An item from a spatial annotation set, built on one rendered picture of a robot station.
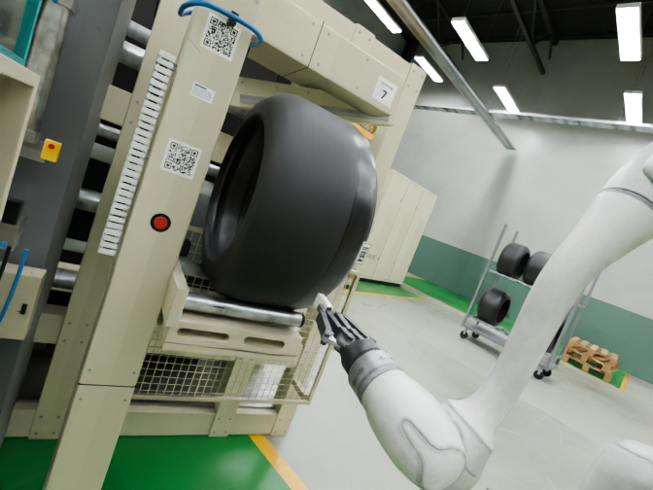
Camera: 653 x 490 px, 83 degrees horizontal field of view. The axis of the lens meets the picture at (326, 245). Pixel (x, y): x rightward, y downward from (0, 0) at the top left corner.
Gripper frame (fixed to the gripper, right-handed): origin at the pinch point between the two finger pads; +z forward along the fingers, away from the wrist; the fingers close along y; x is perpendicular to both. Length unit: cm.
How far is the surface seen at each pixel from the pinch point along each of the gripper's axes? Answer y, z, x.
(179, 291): 27.4, 15.0, 10.7
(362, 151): -4.0, 19.8, -34.9
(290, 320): -4.5, 18.1, 15.0
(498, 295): -484, 273, 55
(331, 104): -15, 75, -48
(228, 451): -30, 60, 112
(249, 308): 8.1, 18.7, 14.0
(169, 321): 27.3, 13.9, 18.1
